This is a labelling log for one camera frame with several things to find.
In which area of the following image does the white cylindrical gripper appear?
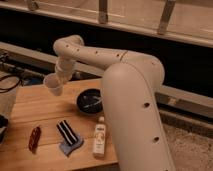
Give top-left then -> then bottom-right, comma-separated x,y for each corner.
43,73 -> 63,96

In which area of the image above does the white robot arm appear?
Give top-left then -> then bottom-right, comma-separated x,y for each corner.
53,35 -> 176,171

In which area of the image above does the black round bowl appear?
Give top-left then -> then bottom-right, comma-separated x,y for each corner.
76,88 -> 103,115

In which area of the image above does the red brown elongated object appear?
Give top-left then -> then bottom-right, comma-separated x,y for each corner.
28,127 -> 41,153

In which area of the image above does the black white striped object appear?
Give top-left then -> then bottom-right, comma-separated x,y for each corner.
57,120 -> 78,145

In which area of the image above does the dark object at left edge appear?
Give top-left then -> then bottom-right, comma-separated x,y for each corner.
0,115 -> 9,143

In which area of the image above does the blue cloth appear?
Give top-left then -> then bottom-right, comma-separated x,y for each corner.
59,135 -> 84,156

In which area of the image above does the white plastic bottle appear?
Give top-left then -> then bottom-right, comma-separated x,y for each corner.
93,116 -> 106,158

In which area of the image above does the black cable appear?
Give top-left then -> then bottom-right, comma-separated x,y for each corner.
0,74 -> 24,94

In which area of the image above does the metal window frame rail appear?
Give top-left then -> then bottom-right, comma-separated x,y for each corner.
0,0 -> 213,48

